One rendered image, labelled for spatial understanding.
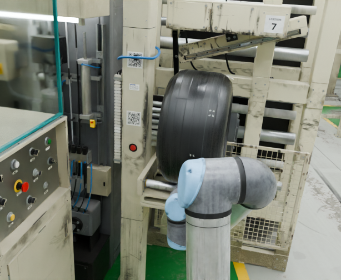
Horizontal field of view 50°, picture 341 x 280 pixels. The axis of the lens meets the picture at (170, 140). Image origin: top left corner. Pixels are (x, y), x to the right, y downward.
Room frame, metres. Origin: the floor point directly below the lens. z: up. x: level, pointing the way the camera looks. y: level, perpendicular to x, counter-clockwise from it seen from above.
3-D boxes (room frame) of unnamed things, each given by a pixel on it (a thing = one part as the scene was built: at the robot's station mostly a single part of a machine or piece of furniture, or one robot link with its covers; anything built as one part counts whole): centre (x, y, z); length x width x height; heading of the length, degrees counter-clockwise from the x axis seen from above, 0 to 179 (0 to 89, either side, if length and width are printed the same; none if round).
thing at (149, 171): (1.79, 0.10, 0.90); 0.40 x 0.03 x 0.10; 169
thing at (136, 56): (1.79, 0.18, 1.53); 0.19 x 0.19 x 0.06; 79
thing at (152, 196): (1.62, -0.05, 0.84); 0.36 x 0.09 x 0.06; 79
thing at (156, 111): (2.17, 0.07, 1.05); 0.20 x 0.15 x 0.30; 79
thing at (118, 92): (1.77, 0.27, 1.19); 0.05 x 0.04 x 0.48; 169
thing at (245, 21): (2.02, -0.26, 1.71); 0.61 x 0.25 x 0.15; 79
